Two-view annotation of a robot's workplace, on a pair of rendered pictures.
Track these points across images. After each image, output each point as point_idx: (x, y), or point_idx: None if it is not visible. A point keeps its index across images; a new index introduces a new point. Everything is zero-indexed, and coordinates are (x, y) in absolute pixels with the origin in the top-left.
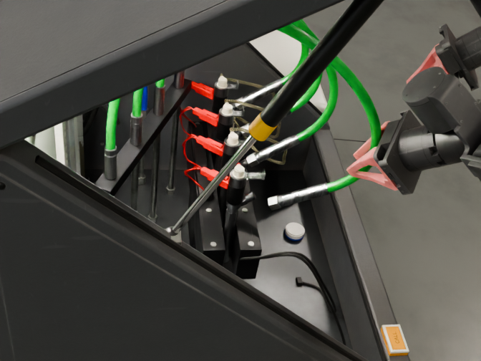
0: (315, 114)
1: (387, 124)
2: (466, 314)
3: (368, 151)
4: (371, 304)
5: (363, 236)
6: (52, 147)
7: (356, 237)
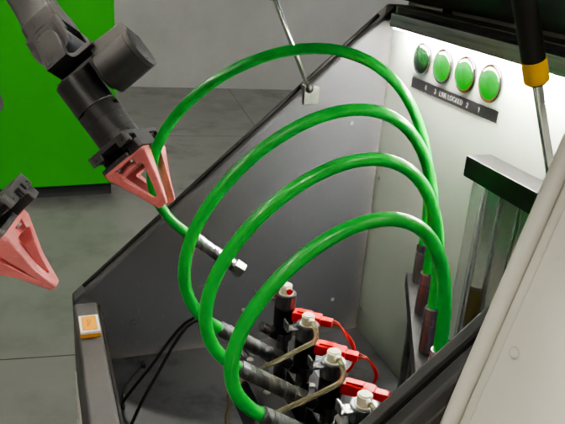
0: None
1: (145, 144)
2: None
3: (162, 155)
4: (104, 354)
5: (95, 421)
6: (463, 216)
7: (107, 417)
